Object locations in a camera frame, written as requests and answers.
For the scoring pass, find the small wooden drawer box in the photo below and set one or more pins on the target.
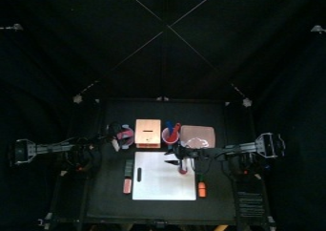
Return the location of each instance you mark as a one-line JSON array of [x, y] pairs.
[[149, 133]]

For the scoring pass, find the silver frame clamp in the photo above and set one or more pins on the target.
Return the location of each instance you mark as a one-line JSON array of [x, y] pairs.
[[319, 28], [15, 27]]

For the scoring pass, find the lilac bowl with pink inside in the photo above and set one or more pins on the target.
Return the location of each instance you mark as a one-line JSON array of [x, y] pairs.
[[126, 136]]

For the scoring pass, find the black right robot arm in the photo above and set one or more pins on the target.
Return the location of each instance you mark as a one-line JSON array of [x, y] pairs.
[[244, 147]]

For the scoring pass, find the dark green rectangular block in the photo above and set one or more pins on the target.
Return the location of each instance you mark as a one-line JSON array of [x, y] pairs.
[[129, 168]]

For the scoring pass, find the pink square mat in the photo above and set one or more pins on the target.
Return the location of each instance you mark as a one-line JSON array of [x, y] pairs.
[[198, 133]]

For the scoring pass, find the white printed label sticker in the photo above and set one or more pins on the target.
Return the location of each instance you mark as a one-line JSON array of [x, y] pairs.
[[250, 204]]

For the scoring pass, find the white cutting board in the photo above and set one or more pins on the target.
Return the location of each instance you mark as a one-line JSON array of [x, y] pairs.
[[164, 184]]

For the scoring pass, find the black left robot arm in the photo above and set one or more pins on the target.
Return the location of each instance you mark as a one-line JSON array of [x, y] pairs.
[[51, 148]]

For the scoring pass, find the red utensil cup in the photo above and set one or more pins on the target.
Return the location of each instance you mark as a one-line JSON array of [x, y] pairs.
[[170, 138]]

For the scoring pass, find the silver frame corner bracket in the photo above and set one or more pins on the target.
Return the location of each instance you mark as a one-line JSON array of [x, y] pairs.
[[77, 98], [248, 102]]

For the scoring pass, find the orange rectangular block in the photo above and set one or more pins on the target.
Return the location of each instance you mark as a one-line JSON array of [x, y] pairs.
[[202, 189]]

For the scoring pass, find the pink rectangular block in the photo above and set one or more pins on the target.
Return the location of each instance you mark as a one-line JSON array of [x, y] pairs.
[[128, 186]]

